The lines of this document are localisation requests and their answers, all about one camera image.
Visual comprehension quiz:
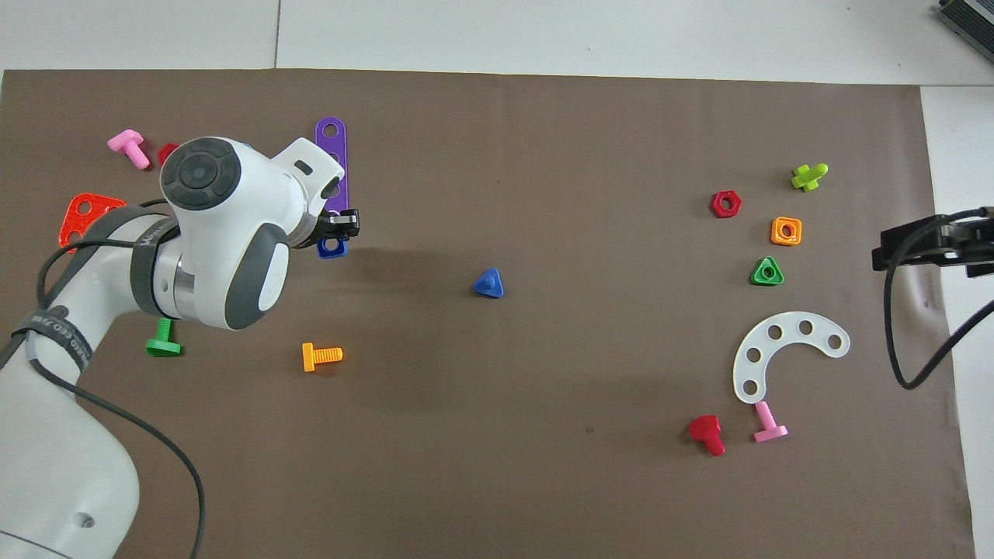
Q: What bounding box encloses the white curved five-hole plate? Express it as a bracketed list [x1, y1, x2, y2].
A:
[732, 311, 852, 405]

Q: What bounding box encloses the green plastic screw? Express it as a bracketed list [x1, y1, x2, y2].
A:
[145, 317, 183, 358]

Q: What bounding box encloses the purple four-hole strip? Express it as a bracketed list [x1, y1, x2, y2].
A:
[314, 116, 348, 220]

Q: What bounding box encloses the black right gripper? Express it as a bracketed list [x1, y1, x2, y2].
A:
[871, 206, 994, 279]

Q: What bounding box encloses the red plastic screw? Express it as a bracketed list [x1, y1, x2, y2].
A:
[688, 415, 727, 457]

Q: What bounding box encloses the brown table mat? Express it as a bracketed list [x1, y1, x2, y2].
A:
[0, 68, 976, 559]

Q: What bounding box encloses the orange plastic screw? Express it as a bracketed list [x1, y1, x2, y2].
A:
[301, 342, 343, 373]

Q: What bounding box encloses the orange heart three-hole plate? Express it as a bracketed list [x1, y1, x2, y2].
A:
[60, 193, 128, 255]

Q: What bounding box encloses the lime cross head screw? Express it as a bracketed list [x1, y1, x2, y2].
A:
[791, 163, 829, 193]

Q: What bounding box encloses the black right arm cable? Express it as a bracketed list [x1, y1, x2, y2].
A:
[884, 208, 994, 391]

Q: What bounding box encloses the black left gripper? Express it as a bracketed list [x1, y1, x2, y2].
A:
[294, 208, 363, 248]

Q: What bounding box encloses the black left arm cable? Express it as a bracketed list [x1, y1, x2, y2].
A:
[0, 198, 207, 559]

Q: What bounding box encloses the gray ribbed metal device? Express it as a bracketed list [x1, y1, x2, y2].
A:
[936, 0, 994, 64]

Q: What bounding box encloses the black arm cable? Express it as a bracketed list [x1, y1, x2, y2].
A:
[0, 198, 207, 559]
[884, 208, 994, 391]

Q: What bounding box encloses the pink plastic screw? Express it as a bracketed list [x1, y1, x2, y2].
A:
[752, 401, 789, 444]
[107, 129, 151, 170]

